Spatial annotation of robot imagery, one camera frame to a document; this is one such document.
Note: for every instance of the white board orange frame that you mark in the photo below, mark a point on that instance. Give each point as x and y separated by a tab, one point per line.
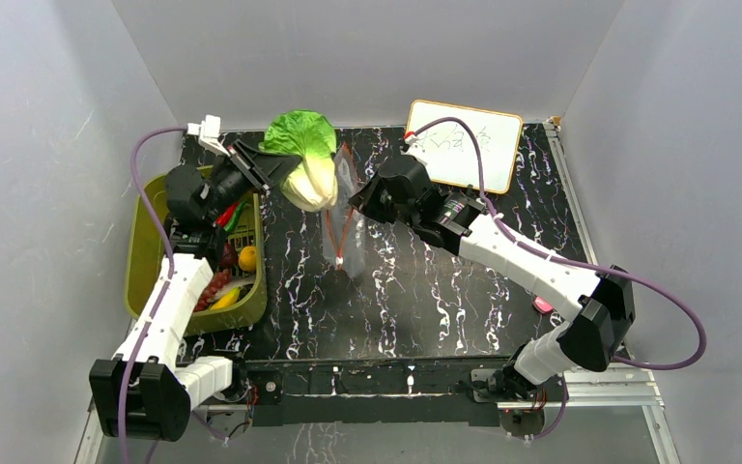
447	151

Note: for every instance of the olive green plastic basket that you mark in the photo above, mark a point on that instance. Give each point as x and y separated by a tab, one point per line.
145	253

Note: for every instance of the red grape bunch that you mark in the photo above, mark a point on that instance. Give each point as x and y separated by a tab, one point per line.
207	297

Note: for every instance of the yellow banana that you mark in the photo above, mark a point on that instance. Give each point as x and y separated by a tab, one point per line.
228	299

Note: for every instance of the clear zip top bag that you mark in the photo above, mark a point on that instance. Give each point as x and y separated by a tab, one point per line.
344	230

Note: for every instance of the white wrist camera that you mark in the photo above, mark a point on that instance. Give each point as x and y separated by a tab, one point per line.
408	141
208	132

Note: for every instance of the green chili pepper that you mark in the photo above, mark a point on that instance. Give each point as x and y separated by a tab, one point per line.
234	219

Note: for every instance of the green lettuce head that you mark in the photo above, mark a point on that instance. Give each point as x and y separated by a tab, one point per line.
312	186

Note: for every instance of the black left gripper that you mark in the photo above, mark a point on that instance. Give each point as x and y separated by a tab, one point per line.
269	167

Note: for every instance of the dark red plum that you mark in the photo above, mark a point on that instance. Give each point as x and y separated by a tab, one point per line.
229	258

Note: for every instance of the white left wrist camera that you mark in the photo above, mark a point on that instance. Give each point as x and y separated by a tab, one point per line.
208	132

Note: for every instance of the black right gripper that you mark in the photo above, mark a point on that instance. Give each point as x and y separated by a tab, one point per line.
371	199

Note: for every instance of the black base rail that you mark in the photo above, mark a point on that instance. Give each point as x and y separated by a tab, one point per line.
397	390

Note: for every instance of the orange tangerine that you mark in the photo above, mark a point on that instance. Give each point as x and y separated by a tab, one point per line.
248	259

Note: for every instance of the pink eraser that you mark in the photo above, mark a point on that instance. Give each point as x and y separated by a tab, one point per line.
542	306

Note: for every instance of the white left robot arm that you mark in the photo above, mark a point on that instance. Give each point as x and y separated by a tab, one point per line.
166	320

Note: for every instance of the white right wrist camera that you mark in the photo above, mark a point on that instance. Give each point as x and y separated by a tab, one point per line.
408	141

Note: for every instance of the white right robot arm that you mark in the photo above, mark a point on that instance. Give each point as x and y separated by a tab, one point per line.
596	307

